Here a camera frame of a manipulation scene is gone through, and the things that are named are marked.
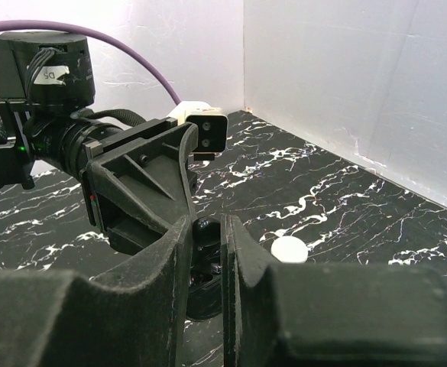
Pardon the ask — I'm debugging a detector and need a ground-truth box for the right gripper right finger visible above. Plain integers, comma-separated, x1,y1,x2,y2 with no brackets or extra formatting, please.
221,216,447,366

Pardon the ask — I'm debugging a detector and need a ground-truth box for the white earbud charging case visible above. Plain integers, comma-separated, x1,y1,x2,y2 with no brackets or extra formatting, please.
270,236,309,264

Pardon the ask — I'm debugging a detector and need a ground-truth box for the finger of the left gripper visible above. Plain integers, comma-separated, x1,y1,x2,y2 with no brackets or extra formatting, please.
86,123,198,233
106,219,166,255

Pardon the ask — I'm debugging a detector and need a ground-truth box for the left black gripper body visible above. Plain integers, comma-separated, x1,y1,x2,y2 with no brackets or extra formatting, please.
24,110,177,180

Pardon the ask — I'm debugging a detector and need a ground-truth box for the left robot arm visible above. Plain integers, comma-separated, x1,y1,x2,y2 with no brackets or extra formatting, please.
0,31,197,255

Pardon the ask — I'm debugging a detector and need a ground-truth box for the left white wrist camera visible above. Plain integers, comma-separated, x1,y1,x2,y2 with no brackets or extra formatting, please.
167,101,228,161

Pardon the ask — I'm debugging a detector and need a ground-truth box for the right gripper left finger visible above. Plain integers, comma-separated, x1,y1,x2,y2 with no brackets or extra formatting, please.
0,216,192,366

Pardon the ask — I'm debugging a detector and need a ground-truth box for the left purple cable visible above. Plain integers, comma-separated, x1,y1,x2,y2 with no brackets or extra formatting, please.
0,21,183,108

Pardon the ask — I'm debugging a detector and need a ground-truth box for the black earbud charging case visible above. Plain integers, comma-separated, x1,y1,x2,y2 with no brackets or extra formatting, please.
186,216,222,322

